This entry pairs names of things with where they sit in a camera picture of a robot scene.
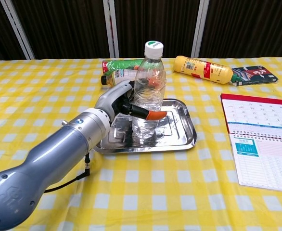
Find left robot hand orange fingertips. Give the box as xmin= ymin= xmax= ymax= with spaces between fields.
xmin=93 ymin=79 xmax=167 ymax=126

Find yellow bottle green cap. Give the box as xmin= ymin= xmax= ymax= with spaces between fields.
xmin=173 ymin=55 xmax=241 ymax=85

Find white partition post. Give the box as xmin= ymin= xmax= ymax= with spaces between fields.
xmin=103 ymin=0 xmax=120 ymax=59
xmin=191 ymin=0 xmax=210 ymax=58
xmin=0 ymin=0 xmax=36 ymax=60

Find dark blue printed box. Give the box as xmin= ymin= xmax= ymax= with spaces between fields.
xmin=230 ymin=65 xmax=279 ymax=87

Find green snack canister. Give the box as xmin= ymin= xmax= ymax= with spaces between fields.
xmin=102 ymin=58 xmax=162 ymax=74

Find rectangular metal tray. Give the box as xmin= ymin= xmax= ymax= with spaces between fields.
xmin=92 ymin=98 xmax=198 ymax=154

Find red spiral desk calendar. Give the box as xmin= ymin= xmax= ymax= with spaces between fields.
xmin=220 ymin=93 xmax=282 ymax=193

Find transparent water bottle white cap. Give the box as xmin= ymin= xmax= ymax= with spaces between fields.
xmin=131 ymin=40 xmax=167 ymax=141

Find yellow white checkered tablecloth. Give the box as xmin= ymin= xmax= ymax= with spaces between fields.
xmin=0 ymin=56 xmax=282 ymax=231

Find orange juice bottle black cap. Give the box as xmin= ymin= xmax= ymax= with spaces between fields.
xmin=101 ymin=68 xmax=167 ymax=91

